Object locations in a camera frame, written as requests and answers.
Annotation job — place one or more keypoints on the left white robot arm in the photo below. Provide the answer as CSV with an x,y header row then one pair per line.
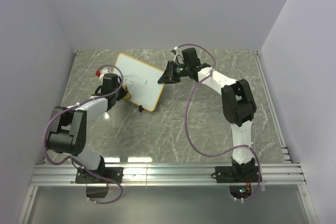
x,y
66,132

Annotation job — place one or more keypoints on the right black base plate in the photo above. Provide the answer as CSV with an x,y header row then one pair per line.
x,y
235,174

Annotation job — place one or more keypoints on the aluminium mounting rail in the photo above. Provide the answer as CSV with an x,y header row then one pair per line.
x,y
178,174

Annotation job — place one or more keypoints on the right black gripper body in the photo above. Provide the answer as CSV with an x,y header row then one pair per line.
x,y
181,71

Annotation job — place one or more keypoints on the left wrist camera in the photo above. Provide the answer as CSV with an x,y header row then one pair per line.
x,y
101,72

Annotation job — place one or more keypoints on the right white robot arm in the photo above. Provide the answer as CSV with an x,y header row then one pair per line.
x,y
238,103

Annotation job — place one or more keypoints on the yellow bone-shaped eraser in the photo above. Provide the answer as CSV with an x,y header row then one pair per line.
x,y
127,94

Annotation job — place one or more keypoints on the yellow-framed whiteboard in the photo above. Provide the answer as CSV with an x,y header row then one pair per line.
x,y
141,80

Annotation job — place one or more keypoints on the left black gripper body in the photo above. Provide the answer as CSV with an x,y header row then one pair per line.
x,y
121,94

